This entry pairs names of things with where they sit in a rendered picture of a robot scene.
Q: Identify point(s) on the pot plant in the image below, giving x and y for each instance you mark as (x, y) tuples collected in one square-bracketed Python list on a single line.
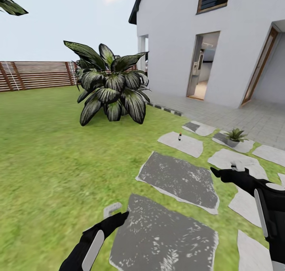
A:
[(235, 137)]

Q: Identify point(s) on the fixed window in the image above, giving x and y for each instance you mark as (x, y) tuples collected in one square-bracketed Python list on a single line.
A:
[(204, 52)]

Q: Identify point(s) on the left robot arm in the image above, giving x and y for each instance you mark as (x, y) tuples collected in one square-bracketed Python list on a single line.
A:
[(84, 254)]

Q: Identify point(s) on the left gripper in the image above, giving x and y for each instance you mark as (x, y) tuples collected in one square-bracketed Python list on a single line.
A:
[(116, 220)]

